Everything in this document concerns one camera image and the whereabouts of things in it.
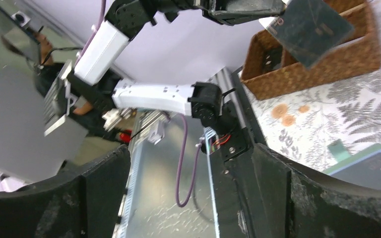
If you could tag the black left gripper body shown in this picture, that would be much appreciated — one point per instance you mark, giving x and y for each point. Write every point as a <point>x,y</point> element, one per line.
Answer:
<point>227,12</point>

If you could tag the brown wicker basket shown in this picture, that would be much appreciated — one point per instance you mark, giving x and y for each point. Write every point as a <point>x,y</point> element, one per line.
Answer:
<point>270,70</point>

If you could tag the dark credit card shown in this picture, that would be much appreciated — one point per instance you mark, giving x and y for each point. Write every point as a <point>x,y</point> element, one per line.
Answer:
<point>308,30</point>
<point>365,172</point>

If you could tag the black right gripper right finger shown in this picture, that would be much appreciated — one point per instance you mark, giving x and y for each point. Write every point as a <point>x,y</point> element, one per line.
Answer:
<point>301,202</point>

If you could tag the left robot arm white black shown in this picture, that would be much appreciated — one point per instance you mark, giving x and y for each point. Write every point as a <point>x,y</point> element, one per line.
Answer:
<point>159,54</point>

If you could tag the floral patterned table mat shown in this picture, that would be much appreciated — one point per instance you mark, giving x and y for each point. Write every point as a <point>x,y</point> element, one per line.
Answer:
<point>301,125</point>

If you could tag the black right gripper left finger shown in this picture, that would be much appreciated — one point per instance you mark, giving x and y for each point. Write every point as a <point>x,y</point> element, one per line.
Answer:
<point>80,203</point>

